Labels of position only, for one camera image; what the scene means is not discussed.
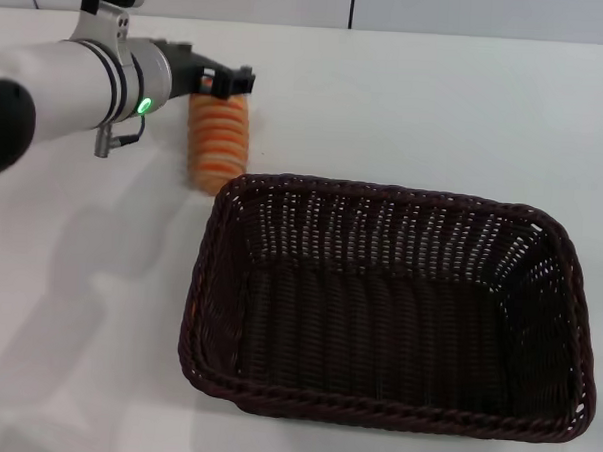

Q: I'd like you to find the dark brown woven basket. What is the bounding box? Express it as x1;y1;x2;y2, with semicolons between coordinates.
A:
175;168;603;443

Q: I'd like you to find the black cable with metal plug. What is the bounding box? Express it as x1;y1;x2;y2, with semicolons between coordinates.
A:
93;111;148;161

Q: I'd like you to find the silver camera mount bracket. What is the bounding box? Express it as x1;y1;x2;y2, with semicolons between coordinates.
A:
68;1;134;54

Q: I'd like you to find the orange striped bread loaf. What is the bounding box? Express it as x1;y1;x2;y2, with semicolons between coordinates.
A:
183;76;254;199

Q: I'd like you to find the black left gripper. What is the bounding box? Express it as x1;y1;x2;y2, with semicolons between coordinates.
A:
162;39;258;106

